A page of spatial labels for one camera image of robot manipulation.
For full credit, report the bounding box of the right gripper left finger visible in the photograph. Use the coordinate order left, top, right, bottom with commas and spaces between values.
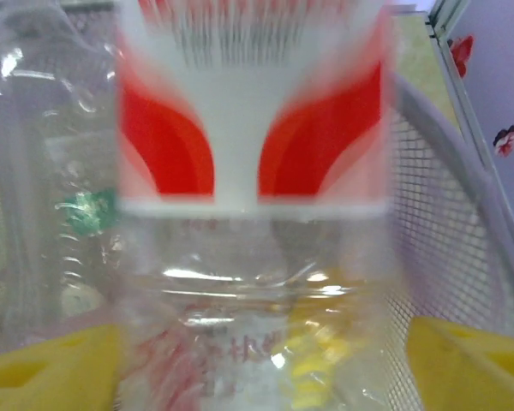
0, 324, 123, 411

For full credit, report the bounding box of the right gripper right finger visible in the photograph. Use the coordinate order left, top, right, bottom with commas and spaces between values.
406, 315, 514, 411

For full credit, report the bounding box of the yellow plastic bottle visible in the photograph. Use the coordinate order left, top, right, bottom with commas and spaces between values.
272, 315, 357, 408

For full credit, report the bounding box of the clear bottle green cap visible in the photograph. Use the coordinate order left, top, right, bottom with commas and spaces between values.
46, 183, 123, 322

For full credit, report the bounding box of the clear bottle white red label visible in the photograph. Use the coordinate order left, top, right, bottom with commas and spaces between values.
113, 0, 397, 411

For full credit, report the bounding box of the mesh bin with plastic liner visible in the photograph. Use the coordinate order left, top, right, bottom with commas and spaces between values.
0, 0, 514, 411

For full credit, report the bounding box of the aluminium side rail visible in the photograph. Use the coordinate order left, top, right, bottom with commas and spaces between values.
426, 0, 514, 249

